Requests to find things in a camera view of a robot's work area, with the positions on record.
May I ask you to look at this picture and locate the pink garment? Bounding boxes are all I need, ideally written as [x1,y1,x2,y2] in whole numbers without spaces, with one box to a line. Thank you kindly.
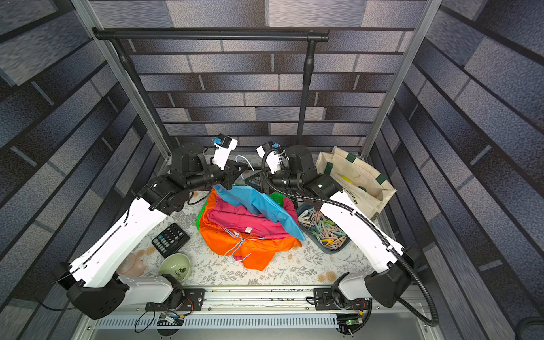
[205,195,291,239]

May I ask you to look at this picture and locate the teal clothespin tray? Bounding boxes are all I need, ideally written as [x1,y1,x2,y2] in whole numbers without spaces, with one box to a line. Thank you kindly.
[296,204,351,254]

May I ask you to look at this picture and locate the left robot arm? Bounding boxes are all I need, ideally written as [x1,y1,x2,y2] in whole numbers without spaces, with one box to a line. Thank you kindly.
[53,137,247,320]

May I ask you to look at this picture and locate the pink plastic cup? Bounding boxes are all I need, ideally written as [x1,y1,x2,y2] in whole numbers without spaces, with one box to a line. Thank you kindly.
[116,254,145,277]

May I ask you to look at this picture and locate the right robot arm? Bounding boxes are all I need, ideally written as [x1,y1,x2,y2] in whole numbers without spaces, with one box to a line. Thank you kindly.
[256,143,434,313]

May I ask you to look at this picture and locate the blue t-shirt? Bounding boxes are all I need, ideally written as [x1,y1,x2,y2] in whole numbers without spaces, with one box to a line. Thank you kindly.
[213,184,305,242]

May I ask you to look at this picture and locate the light blue wire hanger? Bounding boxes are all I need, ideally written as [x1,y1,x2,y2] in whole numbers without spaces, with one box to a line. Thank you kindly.
[234,154,256,171]

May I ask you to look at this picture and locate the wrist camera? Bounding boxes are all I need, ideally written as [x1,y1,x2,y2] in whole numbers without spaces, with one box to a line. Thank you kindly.
[212,134,238,170]
[256,142,285,174]

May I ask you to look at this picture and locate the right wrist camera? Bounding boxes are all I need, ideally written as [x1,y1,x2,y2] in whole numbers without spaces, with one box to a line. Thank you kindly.
[256,142,285,174]

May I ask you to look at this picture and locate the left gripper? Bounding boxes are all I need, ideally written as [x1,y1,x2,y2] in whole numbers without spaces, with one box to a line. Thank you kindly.
[186,158,249,195]

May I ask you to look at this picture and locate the black corrugated cable conduit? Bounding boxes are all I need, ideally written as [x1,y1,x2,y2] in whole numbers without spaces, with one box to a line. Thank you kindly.
[261,148,439,327]

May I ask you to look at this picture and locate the black calculator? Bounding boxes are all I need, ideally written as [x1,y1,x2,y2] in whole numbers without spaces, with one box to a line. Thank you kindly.
[152,223,191,259]

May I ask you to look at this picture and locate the green ceramic bowl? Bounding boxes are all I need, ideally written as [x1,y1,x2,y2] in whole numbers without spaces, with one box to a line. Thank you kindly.
[159,253,191,283]

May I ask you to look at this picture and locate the green plastic laundry basket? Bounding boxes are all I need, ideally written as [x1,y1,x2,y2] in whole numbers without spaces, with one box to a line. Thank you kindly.
[195,192,285,230]

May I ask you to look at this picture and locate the cream tote bag green handles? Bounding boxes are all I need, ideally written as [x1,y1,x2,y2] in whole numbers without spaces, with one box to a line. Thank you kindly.
[316,147,396,220]

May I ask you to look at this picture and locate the orange garment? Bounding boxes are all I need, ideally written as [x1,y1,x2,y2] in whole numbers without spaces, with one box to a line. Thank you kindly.
[199,191,302,271]

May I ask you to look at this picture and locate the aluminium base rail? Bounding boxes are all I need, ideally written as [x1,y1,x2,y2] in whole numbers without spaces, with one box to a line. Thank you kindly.
[74,286,427,339]

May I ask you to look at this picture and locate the spare wire hangers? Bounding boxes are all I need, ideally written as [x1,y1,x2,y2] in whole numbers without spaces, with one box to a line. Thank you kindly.
[222,228,264,263]

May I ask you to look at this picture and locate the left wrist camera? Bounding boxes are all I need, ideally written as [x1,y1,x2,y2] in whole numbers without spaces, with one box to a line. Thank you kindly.
[212,134,238,170]

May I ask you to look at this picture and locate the black clothes rack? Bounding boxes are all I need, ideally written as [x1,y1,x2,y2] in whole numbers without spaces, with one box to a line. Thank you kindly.
[92,27,330,159]

